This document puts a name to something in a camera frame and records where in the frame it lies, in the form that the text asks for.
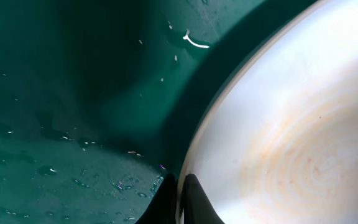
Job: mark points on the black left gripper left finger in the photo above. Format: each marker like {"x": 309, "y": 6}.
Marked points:
{"x": 162, "y": 208}

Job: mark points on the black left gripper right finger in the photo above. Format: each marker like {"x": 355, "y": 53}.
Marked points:
{"x": 195, "y": 205}

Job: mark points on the light blue plate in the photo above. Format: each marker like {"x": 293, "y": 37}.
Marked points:
{"x": 280, "y": 143}

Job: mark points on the teal plastic tray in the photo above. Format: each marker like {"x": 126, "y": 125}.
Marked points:
{"x": 99, "y": 100}

